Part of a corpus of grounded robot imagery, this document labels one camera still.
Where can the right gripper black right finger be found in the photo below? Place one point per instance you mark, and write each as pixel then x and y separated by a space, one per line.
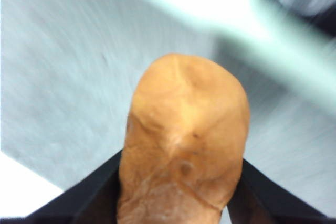
pixel 262 197

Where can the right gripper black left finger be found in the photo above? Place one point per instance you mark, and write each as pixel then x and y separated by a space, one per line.
pixel 89 200

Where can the brown potato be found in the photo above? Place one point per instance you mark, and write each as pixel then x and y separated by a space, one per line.
pixel 183 129

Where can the mint green cooker base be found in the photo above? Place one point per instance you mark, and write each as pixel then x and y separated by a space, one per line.
pixel 204 6

